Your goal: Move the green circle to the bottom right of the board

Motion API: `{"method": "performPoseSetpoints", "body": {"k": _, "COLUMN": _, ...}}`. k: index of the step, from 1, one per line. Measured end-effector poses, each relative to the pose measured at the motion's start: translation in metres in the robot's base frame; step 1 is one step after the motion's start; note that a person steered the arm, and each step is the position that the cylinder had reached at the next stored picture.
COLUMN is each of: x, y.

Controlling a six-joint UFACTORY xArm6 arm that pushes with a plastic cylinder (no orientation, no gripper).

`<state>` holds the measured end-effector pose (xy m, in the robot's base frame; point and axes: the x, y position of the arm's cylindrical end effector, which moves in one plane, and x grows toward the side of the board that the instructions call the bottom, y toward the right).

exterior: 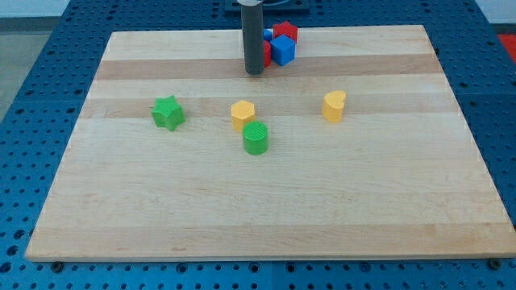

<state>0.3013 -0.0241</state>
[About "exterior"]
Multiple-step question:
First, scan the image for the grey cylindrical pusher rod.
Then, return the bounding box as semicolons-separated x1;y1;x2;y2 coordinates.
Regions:
238;0;264;76

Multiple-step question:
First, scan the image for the red star block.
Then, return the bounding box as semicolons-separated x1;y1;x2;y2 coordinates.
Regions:
273;21;298;43

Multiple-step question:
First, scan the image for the red cylinder block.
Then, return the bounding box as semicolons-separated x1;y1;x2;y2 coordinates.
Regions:
264;40;272;68

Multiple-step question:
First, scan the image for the green cylinder block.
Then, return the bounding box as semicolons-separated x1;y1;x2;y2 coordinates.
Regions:
242;121;268;155

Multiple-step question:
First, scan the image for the small blue block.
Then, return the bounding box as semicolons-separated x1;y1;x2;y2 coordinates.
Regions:
264;29;273;42

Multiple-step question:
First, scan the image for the yellow hexagon block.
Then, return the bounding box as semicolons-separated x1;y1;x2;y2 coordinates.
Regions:
231;101;256;132

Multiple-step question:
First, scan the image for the wooden board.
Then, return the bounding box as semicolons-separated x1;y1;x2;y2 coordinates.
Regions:
26;25;515;262

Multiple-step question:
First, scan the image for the green star block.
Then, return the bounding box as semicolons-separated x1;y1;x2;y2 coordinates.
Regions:
152;95;185;131

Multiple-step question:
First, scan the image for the yellow heart block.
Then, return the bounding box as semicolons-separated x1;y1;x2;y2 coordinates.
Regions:
322;90;347;123

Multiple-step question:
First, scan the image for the blue cube block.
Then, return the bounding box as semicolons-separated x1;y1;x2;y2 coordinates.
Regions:
270;35;296;66

